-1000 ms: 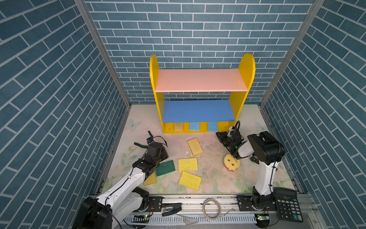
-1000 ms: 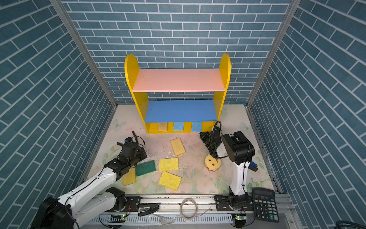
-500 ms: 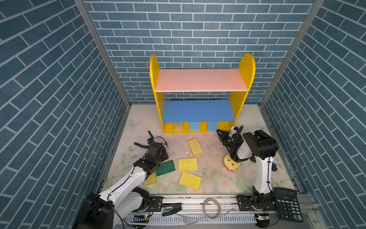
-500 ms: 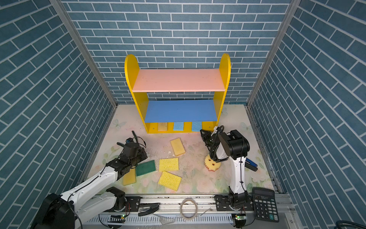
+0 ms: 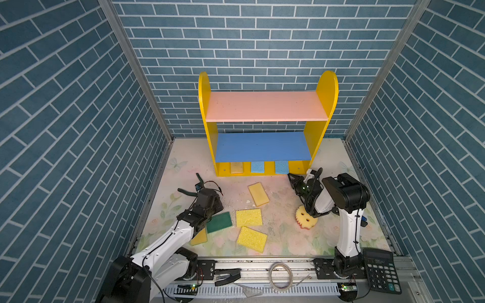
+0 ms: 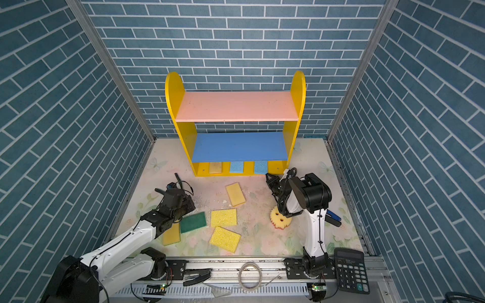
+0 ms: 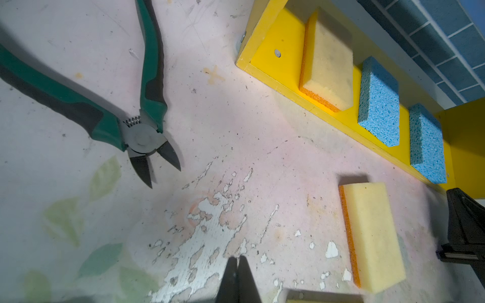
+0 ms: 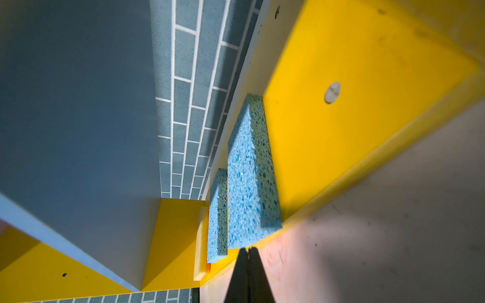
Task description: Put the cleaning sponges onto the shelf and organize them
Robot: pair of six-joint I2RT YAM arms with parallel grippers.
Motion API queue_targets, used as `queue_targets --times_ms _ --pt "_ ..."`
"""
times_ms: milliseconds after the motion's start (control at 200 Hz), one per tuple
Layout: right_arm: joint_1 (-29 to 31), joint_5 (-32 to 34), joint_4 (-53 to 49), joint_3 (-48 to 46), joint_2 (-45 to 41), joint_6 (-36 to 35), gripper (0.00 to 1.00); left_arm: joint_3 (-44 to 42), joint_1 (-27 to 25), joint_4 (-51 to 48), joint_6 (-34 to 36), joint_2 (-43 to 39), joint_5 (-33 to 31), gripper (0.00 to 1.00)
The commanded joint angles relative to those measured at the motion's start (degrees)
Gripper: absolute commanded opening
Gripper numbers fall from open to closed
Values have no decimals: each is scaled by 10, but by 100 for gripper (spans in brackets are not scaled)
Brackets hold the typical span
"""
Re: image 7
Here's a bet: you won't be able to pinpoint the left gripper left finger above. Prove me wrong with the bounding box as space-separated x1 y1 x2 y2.
215 257 239 303

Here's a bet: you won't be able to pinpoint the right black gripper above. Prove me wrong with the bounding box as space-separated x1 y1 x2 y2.
436 188 484 287

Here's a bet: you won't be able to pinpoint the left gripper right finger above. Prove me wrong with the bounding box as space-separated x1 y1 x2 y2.
237 256 262 303

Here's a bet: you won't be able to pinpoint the blue sponge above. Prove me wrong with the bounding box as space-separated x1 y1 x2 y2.
409 104 447 184
358 57 400 147

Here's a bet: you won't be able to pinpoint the pale yellow orange-backed sponge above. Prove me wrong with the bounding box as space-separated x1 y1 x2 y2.
299 8 354 112

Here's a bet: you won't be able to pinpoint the bright yellow sponge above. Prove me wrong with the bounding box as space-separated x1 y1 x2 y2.
285 290 364 303

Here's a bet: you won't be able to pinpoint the yellow shelf with coloured boards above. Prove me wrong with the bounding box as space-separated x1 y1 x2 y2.
236 1 484 199

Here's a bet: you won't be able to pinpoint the green handled cutting pliers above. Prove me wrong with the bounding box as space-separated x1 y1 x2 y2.
1 1 181 187

